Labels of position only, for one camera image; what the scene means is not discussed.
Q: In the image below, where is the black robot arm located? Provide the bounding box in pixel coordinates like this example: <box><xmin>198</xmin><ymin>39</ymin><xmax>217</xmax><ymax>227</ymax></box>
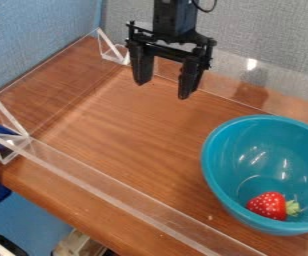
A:
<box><xmin>126</xmin><ymin>0</ymin><xmax>217</xmax><ymax>99</ymax></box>

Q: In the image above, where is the blue plastic bowl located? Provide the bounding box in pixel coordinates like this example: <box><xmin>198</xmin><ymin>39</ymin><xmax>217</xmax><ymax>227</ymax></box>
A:
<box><xmin>200</xmin><ymin>115</ymin><xmax>308</xmax><ymax>236</ymax></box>

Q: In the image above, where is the red strawberry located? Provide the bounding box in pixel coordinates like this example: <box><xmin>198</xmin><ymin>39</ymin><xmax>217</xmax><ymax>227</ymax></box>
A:
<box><xmin>246</xmin><ymin>191</ymin><xmax>301</xmax><ymax>221</ymax></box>

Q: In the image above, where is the clear acrylic barrier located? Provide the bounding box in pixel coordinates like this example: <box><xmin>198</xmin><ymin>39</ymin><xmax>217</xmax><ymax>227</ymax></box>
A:
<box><xmin>0</xmin><ymin>35</ymin><xmax>308</xmax><ymax>256</ymax></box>

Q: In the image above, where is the beige object under table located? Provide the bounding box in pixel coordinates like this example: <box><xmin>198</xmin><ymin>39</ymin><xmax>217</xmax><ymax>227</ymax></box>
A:
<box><xmin>51</xmin><ymin>229</ymin><xmax>107</xmax><ymax>256</ymax></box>

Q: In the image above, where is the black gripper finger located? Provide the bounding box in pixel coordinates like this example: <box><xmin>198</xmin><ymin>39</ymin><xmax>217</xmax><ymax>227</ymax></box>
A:
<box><xmin>178</xmin><ymin>54</ymin><xmax>203</xmax><ymax>100</ymax></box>
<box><xmin>128</xmin><ymin>41</ymin><xmax>154</xmax><ymax>85</ymax></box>

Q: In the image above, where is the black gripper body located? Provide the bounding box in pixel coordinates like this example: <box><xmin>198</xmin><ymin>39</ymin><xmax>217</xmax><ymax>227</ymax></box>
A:
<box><xmin>126</xmin><ymin>21</ymin><xmax>217</xmax><ymax>70</ymax></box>

